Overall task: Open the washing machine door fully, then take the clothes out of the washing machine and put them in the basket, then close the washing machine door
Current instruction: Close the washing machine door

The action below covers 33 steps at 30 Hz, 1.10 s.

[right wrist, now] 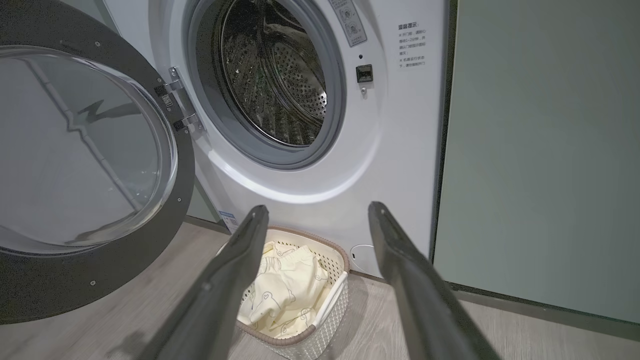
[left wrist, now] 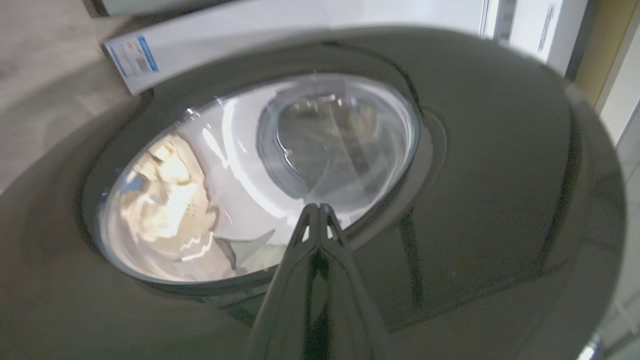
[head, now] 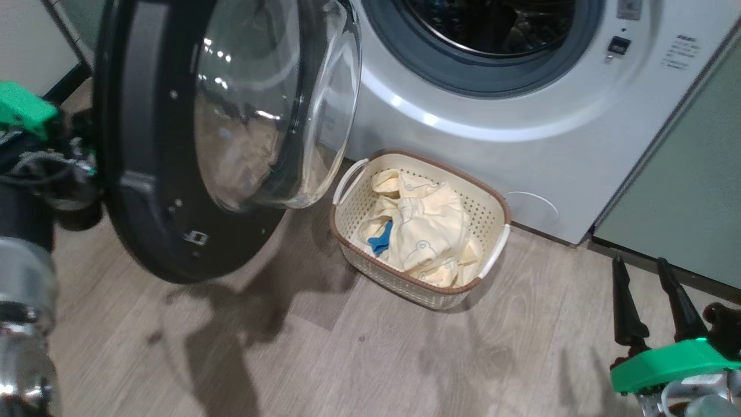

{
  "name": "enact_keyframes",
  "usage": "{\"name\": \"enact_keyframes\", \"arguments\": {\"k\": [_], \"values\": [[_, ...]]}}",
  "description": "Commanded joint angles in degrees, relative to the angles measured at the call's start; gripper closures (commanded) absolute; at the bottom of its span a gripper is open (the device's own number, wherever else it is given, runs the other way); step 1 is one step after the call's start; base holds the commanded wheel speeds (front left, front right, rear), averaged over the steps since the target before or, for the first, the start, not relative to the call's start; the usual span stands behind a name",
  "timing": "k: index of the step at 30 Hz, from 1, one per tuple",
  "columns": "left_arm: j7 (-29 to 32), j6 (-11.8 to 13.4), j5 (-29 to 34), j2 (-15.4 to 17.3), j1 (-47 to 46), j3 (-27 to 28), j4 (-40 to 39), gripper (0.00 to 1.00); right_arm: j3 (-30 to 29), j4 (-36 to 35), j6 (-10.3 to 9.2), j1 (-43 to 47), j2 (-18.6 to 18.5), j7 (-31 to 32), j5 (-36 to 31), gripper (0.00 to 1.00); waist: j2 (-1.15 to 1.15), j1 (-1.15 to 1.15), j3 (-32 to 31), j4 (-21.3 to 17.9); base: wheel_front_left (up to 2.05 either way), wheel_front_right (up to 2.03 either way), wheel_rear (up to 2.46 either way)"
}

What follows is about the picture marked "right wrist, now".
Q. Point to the dark cabinet plinth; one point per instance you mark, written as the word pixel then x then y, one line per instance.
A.
pixel 550 312

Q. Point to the round white access panel cover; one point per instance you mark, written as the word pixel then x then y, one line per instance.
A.
pixel 362 260

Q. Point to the washing machine door latch slot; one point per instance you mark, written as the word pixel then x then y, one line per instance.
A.
pixel 364 73

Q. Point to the cream perforated laundry basket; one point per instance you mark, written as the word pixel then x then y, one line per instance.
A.
pixel 330 320

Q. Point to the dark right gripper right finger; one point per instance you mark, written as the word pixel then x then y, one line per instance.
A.
pixel 425 310

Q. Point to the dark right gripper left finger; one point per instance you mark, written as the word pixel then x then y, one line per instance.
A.
pixel 215 300

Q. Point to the white front-load washing machine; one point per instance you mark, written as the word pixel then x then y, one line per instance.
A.
pixel 360 150

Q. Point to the black glass washing machine door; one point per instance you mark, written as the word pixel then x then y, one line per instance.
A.
pixel 75 280

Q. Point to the stainless steel washing machine drum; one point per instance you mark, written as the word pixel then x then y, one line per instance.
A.
pixel 280 75

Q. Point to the white and blue label sticker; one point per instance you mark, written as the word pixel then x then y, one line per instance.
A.
pixel 228 221

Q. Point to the grey warning label sticker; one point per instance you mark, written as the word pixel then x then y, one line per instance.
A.
pixel 350 22

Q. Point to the metal washing machine door hinge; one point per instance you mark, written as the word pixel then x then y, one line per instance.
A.
pixel 182 100

